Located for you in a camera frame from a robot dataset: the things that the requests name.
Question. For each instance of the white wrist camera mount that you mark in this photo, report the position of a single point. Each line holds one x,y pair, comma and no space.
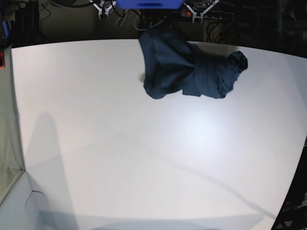
198,8
104,7

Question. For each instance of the blue box overhead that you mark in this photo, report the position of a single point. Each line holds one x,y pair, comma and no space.
149,4

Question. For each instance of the black power strip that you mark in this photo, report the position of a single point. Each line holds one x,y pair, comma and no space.
216,15

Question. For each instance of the red object at left edge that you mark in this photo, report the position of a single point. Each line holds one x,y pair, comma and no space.
2,60

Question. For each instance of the dark blue t-shirt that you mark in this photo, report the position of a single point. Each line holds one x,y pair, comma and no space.
172,64

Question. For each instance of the blue object at left edge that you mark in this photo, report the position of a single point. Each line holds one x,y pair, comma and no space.
7,30

